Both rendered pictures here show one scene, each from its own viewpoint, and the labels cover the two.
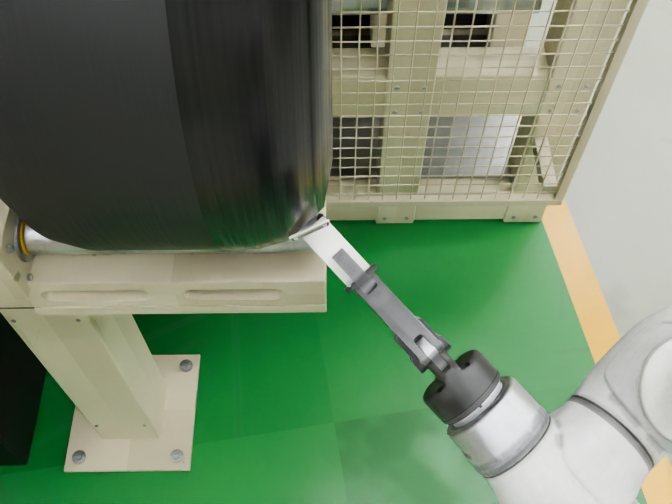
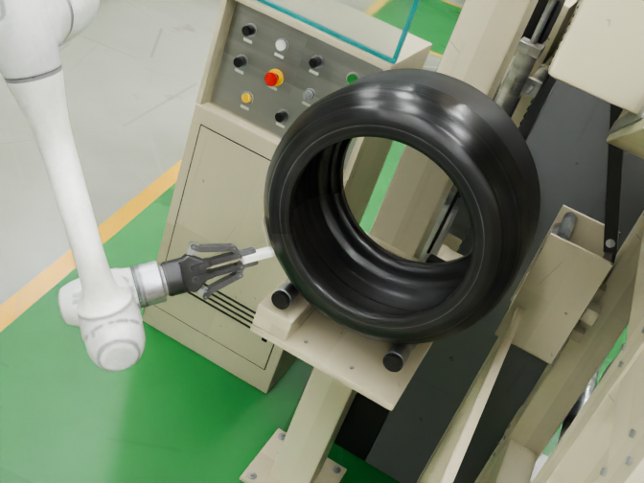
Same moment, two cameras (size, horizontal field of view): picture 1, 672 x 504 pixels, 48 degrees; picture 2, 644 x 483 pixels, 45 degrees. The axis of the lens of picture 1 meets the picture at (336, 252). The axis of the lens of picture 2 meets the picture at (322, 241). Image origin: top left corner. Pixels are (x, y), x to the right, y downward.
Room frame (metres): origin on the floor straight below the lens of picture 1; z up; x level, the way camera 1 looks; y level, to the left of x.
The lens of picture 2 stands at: (0.88, -1.32, 1.89)
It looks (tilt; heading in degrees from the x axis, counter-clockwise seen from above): 30 degrees down; 105
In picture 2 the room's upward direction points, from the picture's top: 21 degrees clockwise
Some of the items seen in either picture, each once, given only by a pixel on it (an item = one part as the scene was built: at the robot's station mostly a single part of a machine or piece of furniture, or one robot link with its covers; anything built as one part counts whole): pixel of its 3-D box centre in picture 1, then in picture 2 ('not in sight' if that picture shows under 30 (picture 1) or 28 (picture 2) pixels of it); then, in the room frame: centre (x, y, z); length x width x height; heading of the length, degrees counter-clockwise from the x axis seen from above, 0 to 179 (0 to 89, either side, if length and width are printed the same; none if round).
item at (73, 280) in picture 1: (179, 263); (305, 289); (0.48, 0.19, 0.83); 0.36 x 0.09 x 0.06; 91
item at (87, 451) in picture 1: (134, 410); (295, 472); (0.60, 0.45, 0.01); 0.27 x 0.27 x 0.02; 1
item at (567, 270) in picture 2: not in sight; (557, 284); (1.00, 0.42, 1.05); 0.20 x 0.15 x 0.30; 91
